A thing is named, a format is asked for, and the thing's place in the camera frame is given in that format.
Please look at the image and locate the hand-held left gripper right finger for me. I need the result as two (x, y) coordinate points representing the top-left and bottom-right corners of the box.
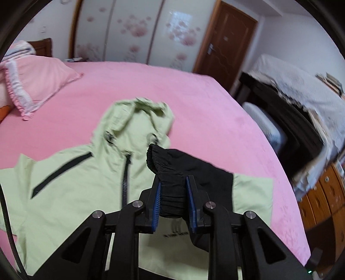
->
(185, 175), (313, 280)

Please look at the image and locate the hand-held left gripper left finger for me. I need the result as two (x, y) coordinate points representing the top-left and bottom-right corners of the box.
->
(32, 176), (162, 280)

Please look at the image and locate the brown wooden door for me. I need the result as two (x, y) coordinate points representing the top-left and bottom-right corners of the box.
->
(193, 0), (259, 92)

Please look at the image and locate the stack of books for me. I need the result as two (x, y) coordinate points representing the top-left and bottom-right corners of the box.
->
(315, 72), (345, 100)

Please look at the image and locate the folded floral blanket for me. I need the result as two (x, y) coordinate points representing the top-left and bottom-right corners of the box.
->
(3, 40), (37, 64)

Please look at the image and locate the pink frilled pillow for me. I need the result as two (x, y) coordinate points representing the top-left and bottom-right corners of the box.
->
(0, 56), (83, 121)

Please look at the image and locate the black cable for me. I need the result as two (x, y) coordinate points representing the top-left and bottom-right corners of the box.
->
(0, 183), (29, 280)

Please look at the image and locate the floral sliding door wardrobe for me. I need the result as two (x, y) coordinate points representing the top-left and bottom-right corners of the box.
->
(67, 0), (224, 73)

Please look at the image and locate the bed with pink sheet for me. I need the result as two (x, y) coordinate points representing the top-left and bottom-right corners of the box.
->
(0, 61), (313, 280)

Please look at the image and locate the wooden headboard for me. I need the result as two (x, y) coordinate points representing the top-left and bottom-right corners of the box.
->
(27, 38), (53, 58)

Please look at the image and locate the cream draped cloth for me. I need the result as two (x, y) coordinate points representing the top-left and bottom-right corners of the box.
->
(292, 108), (345, 200)

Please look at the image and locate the cream pillow with orange print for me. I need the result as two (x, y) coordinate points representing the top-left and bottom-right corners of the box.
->
(0, 81), (17, 124)

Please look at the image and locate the white covered piano stool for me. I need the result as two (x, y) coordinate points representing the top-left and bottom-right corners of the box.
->
(242, 102), (288, 157)

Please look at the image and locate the wooden drawer cabinet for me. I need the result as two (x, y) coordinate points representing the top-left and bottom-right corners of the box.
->
(298, 162), (345, 232)

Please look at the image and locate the light green and black jacket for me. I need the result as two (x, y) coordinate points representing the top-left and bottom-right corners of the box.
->
(0, 97), (274, 280)

